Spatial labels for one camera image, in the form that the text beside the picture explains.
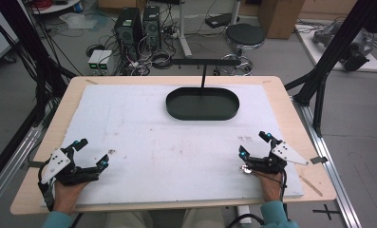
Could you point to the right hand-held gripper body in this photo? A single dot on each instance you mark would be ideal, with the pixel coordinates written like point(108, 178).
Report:
point(276, 158)

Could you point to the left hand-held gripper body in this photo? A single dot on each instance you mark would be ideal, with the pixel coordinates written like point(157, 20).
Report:
point(59, 162)

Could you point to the small silver metal piece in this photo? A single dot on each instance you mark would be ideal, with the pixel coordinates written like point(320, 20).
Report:
point(246, 169)

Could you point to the person's right hand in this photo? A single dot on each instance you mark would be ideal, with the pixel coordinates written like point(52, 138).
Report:
point(271, 187)

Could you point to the person's left hand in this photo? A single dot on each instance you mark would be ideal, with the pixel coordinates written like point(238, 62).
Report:
point(66, 196)

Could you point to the thin wooden stick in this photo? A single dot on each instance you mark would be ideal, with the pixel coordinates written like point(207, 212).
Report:
point(311, 186)

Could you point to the black stand with oval tray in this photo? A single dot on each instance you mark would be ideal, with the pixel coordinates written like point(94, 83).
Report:
point(202, 104)

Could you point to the person's right leg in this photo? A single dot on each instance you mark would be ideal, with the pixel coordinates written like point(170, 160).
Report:
point(205, 219)

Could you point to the white box with green display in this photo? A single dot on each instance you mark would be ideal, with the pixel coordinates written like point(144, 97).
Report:
point(94, 60)
point(105, 60)

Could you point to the white platform board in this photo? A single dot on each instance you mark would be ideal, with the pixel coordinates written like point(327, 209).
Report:
point(319, 53)

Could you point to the black round stool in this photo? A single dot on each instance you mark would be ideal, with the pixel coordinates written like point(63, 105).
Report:
point(244, 35)

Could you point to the brown cardboard box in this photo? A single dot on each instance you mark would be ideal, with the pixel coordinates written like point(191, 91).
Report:
point(281, 17)

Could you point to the clear plastic sheet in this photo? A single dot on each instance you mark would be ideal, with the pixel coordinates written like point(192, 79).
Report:
point(78, 21)

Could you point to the black flat case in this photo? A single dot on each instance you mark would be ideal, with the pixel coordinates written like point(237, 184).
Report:
point(221, 20)

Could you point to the grey machine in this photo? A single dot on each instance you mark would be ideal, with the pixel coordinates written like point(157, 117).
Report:
point(354, 47)

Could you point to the black computer tower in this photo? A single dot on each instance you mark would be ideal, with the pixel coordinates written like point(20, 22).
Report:
point(152, 27)
point(128, 28)

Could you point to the white desk leg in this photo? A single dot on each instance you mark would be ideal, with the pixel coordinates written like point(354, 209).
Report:
point(183, 28)

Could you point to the white round table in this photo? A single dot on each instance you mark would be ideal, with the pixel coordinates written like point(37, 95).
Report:
point(54, 7)

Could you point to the aluminium rail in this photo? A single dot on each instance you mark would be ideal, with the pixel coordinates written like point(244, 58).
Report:
point(9, 167)
point(331, 164)

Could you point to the black metal frame strut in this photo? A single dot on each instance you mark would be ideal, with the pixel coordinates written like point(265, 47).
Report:
point(28, 47)
point(331, 53)

